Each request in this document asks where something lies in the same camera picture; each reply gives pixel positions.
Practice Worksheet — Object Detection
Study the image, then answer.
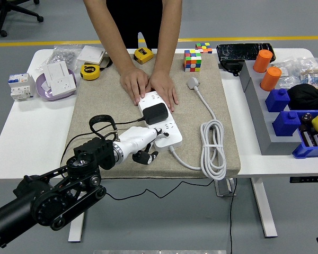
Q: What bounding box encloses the grey-brown mat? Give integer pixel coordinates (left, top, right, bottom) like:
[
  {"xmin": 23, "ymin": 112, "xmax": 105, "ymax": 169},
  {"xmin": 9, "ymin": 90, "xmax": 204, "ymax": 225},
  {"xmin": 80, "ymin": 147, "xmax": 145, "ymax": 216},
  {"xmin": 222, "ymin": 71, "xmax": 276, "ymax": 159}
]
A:
[{"xmin": 60, "ymin": 51, "xmax": 241, "ymax": 179}]

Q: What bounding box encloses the white power strip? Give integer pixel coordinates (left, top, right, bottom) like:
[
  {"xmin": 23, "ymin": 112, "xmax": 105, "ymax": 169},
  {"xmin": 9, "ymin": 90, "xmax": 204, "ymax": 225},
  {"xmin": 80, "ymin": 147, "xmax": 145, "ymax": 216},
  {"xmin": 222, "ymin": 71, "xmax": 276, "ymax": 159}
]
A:
[{"xmin": 137, "ymin": 90, "xmax": 183, "ymax": 153}]

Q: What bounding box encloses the white wall socket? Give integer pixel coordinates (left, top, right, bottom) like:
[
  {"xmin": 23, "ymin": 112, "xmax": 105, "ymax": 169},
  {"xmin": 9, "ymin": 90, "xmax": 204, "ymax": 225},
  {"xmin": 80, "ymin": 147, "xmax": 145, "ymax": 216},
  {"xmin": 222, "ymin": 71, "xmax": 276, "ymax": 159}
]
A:
[{"xmin": 49, "ymin": 74, "xmax": 77, "ymax": 96}]

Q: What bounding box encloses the clear plastic bag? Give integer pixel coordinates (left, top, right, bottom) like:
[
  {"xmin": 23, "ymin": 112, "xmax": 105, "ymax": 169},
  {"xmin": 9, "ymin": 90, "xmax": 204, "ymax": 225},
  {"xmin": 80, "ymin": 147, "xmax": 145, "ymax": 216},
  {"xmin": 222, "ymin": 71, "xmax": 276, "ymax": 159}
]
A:
[{"xmin": 271, "ymin": 59, "xmax": 303, "ymax": 89}]

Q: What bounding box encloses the person's left hand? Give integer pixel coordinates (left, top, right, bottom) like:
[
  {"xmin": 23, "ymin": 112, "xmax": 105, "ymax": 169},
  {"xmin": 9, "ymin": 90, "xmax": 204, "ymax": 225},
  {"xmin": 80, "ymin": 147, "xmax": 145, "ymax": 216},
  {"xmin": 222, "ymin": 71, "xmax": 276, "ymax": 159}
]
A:
[{"xmin": 145, "ymin": 71, "xmax": 180, "ymax": 112}]

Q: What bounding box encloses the blue block with knob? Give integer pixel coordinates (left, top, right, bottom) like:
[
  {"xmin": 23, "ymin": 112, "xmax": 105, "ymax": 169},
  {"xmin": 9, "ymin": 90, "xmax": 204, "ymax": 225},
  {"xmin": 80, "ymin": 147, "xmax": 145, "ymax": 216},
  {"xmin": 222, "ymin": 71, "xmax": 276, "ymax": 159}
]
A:
[
  {"xmin": 272, "ymin": 111, "xmax": 302, "ymax": 137},
  {"xmin": 264, "ymin": 88, "xmax": 291, "ymax": 113}
]

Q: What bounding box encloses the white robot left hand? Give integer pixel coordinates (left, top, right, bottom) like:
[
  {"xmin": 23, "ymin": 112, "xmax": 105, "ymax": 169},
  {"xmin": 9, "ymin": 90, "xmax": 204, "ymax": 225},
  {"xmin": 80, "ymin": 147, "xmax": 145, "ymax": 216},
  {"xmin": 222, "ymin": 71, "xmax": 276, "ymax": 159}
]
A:
[{"xmin": 119, "ymin": 126, "xmax": 170, "ymax": 165}]

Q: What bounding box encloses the person's right hand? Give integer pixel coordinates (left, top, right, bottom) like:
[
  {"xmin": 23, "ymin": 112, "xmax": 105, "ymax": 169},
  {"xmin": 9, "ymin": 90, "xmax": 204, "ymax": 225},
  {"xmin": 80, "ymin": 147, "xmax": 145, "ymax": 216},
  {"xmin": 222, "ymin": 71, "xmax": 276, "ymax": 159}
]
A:
[{"xmin": 120, "ymin": 67, "xmax": 151, "ymax": 106}]

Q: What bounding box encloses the plastic bag of resistors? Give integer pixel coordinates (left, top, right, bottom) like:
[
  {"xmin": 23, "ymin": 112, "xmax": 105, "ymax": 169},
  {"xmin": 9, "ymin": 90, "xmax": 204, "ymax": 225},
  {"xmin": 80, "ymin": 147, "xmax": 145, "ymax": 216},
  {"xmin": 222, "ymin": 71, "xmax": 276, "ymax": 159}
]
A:
[{"xmin": 298, "ymin": 57, "xmax": 318, "ymax": 89}]

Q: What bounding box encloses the orange cylinder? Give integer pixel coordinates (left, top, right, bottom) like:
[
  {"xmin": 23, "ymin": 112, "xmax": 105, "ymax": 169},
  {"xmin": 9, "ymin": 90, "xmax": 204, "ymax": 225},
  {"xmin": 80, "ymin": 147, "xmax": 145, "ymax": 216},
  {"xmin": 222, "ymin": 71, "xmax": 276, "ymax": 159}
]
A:
[
  {"xmin": 252, "ymin": 49, "xmax": 274, "ymax": 74},
  {"xmin": 259, "ymin": 66, "xmax": 282, "ymax": 92}
]

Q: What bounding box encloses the silver metal bracket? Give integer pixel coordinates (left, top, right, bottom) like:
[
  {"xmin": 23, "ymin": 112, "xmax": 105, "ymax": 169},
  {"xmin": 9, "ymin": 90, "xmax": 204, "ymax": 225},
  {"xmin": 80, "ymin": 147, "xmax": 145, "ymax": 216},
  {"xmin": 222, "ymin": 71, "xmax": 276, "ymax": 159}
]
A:
[{"xmin": 214, "ymin": 177, "xmax": 238, "ymax": 198}]

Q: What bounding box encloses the black hanging cable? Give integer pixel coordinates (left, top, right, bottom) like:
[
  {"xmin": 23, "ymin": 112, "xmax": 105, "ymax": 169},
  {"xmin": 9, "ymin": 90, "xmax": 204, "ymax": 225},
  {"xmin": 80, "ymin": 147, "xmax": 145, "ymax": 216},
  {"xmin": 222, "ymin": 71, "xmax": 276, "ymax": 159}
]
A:
[{"xmin": 228, "ymin": 177, "xmax": 238, "ymax": 254}]

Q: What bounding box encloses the white circuit breaker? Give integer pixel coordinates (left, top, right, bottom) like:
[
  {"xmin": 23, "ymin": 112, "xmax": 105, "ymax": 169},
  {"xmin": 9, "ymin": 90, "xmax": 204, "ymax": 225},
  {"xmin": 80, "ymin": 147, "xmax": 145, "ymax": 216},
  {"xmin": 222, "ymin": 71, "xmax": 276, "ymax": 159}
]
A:
[{"xmin": 7, "ymin": 73, "xmax": 37, "ymax": 102}]

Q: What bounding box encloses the small square yellow tape measure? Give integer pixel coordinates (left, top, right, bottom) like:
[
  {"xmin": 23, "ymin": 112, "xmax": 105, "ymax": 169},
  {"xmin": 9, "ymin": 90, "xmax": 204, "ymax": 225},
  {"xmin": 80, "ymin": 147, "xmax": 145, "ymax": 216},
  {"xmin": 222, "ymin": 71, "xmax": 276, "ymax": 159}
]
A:
[{"xmin": 134, "ymin": 47, "xmax": 155, "ymax": 65}]

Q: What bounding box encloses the round yellow tape measure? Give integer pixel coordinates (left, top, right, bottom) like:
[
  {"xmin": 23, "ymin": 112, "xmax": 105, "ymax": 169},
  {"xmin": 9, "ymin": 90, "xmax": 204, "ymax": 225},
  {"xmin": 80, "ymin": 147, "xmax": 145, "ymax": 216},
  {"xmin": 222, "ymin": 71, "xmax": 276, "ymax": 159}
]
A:
[{"xmin": 80, "ymin": 63, "xmax": 101, "ymax": 81}]

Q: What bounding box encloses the thin black plug cord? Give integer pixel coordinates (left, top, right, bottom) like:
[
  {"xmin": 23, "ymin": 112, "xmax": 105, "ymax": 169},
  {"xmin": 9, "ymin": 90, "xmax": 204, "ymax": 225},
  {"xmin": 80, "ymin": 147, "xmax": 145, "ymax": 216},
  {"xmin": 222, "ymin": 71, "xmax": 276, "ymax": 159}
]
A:
[{"xmin": 59, "ymin": 116, "xmax": 218, "ymax": 201}]

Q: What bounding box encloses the black table control panel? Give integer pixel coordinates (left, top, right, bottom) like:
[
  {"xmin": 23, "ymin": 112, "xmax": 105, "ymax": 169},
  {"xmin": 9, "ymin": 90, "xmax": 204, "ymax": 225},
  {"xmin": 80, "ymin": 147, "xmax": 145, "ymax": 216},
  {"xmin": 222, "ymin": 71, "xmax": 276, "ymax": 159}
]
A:
[{"xmin": 289, "ymin": 176, "xmax": 318, "ymax": 184}]

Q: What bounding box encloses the white power strip cable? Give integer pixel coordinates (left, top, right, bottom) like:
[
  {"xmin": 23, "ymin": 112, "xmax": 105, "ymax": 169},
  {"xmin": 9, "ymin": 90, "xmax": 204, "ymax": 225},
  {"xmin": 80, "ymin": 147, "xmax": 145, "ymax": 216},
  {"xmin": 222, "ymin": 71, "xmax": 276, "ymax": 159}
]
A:
[{"xmin": 169, "ymin": 76, "xmax": 227, "ymax": 182}]

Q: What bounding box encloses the white table leg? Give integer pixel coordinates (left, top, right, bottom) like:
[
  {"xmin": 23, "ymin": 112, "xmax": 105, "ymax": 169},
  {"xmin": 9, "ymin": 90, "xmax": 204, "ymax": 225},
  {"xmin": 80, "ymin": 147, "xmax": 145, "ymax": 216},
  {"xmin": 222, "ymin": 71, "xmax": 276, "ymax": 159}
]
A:
[
  {"xmin": 250, "ymin": 177, "xmax": 278, "ymax": 238},
  {"xmin": 68, "ymin": 211, "xmax": 86, "ymax": 243}
]

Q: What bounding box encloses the small Rubik's cube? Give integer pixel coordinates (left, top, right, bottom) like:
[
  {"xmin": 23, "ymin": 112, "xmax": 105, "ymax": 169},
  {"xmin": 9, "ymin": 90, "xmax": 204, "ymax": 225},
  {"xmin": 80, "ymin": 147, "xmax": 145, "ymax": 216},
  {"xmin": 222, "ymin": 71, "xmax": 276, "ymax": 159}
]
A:
[{"xmin": 195, "ymin": 42, "xmax": 213, "ymax": 55}]

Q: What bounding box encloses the black cloth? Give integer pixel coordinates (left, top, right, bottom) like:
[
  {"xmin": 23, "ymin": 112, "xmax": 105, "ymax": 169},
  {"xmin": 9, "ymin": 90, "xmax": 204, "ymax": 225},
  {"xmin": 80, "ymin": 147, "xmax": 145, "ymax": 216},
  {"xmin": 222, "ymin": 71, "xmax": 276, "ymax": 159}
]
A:
[{"xmin": 287, "ymin": 84, "xmax": 318, "ymax": 111}]

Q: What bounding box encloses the grey stepped block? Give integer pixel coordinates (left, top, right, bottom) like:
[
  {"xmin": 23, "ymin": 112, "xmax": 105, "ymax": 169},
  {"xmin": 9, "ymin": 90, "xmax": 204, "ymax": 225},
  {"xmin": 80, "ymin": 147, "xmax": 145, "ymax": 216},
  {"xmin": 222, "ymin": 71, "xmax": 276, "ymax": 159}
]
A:
[{"xmin": 240, "ymin": 61, "xmax": 303, "ymax": 156}]

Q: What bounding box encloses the white switch panel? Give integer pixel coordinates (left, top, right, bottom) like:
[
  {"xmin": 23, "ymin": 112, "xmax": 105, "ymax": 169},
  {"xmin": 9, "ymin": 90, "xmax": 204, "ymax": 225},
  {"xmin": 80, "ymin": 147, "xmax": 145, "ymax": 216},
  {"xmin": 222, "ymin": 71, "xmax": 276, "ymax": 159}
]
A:
[{"xmin": 43, "ymin": 61, "xmax": 69, "ymax": 85}]

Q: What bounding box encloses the black office chair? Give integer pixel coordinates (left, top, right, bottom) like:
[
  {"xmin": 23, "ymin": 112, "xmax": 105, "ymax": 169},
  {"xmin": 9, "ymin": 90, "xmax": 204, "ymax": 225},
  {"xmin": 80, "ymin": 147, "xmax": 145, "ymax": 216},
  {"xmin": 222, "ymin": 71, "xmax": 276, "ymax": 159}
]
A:
[{"xmin": 0, "ymin": 0, "xmax": 45, "ymax": 38}]

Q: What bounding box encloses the purple bowl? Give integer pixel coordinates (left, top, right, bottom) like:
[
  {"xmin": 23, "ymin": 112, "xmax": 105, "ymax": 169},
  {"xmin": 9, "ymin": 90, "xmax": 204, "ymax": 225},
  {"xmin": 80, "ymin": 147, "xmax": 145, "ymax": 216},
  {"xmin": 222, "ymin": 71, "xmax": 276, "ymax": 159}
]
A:
[{"xmin": 36, "ymin": 69, "xmax": 77, "ymax": 102}]

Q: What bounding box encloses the plastic bag of screws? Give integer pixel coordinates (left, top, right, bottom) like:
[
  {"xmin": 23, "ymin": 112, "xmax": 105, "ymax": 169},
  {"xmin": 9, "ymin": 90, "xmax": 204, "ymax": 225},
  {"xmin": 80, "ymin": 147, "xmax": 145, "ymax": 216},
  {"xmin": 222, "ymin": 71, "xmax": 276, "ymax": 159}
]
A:
[{"xmin": 36, "ymin": 44, "xmax": 83, "ymax": 72}]

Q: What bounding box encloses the black glossy tray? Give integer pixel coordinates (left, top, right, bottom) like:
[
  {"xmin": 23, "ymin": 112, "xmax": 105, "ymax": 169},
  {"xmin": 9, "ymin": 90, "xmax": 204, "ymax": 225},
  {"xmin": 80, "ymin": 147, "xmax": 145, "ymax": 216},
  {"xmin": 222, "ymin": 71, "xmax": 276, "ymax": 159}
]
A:
[{"xmin": 216, "ymin": 43, "xmax": 276, "ymax": 64}]

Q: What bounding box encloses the black tape measure strap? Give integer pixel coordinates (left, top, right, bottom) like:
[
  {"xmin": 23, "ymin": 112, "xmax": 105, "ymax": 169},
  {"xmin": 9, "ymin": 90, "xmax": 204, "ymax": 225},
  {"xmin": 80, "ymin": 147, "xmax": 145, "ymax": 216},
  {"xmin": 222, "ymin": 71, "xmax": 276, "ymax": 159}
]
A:
[{"xmin": 100, "ymin": 55, "xmax": 113, "ymax": 71}]

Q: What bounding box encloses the person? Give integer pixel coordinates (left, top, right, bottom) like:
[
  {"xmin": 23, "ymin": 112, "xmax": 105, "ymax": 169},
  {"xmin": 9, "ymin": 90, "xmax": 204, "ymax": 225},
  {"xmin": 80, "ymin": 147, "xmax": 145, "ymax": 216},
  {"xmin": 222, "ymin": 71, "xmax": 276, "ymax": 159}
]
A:
[{"xmin": 105, "ymin": 0, "xmax": 165, "ymax": 50}]

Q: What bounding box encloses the blue plastic bin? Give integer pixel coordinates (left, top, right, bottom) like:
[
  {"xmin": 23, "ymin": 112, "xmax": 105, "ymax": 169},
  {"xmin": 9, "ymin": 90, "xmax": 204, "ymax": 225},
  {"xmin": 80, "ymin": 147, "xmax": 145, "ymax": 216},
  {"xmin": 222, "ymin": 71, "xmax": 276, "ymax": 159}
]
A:
[{"xmin": 291, "ymin": 110, "xmax": 318, "ymax": 159}]

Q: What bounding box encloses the black plug adapter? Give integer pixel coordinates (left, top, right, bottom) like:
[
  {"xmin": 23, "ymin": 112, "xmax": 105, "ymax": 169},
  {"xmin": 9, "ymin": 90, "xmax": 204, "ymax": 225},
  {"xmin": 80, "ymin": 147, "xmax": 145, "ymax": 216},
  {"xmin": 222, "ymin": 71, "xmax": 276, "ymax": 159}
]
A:
[{"xmin": 143, "ymin": 103, "xmax": 170, "ymax": 125}]

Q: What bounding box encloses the white square switch plate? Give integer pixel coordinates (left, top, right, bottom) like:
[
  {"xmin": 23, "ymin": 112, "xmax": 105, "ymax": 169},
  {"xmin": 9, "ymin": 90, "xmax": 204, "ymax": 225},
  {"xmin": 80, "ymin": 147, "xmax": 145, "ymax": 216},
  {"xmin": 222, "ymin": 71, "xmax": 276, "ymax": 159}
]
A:
[{"xmin": 76, "ymin": 45, "xmax": 107, "ymax": 65}]

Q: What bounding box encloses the row of brown vials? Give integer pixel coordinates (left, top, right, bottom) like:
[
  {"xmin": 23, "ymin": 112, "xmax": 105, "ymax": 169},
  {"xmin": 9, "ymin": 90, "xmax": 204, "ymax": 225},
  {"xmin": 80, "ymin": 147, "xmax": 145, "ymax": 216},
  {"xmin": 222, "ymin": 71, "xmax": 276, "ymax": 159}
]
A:
[{"xmin": 299, "ymin": 125, "xmax": 318, "ymax": 148}]

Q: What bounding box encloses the large Rubik's cube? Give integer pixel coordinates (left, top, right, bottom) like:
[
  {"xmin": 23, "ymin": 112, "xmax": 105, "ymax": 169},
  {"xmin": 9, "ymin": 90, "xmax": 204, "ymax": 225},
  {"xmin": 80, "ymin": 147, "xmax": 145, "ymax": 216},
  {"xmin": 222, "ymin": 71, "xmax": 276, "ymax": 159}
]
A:
[{"xmin": 183, "ymin": 49, "xmax": 202, "ymax": 73}]

